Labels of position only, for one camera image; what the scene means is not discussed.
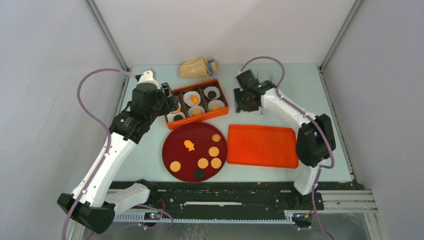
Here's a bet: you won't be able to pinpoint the orange box lid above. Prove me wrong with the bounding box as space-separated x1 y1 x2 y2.
227 124 299 169

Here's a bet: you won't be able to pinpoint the orange compartment cookie box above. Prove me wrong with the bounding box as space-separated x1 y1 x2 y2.
165 79 229 130

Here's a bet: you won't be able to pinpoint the dark red round plate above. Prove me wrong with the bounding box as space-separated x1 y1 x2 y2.
161 122 228 183

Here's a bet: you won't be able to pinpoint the metal serving tongs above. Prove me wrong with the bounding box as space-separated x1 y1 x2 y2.
259 72 274 116

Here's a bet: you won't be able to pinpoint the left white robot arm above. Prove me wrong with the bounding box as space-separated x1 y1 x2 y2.
57 81 179 234

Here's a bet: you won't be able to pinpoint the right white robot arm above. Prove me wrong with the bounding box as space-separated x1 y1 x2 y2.
234 70 336 209

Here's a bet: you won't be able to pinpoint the dark round cookie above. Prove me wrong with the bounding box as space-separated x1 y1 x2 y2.
173 114 184 122
193 169 205 181
207 91 217 99

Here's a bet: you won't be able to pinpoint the orange swirl cookie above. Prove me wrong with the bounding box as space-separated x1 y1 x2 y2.
211 134 221 143

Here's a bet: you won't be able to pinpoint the beige cloth doll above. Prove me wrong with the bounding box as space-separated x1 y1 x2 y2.
179 58 220 79

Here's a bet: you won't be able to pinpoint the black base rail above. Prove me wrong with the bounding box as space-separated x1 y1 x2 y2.
146 182 324 221

